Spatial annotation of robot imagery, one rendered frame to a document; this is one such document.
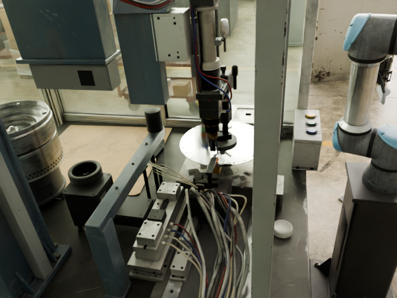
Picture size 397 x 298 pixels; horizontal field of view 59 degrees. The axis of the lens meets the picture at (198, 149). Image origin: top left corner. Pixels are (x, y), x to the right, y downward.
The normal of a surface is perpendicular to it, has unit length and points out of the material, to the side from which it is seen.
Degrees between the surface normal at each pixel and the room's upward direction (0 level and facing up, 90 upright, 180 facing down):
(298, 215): 0
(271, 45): 90
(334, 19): 90
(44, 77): 90
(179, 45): 90
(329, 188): 0
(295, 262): 0
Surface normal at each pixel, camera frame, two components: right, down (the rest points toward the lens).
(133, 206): -0.07, -0.84
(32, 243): 0.97, 0.07
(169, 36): -0.23, 0.54
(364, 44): -0.51, 0.61
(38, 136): 0.87, 0.21
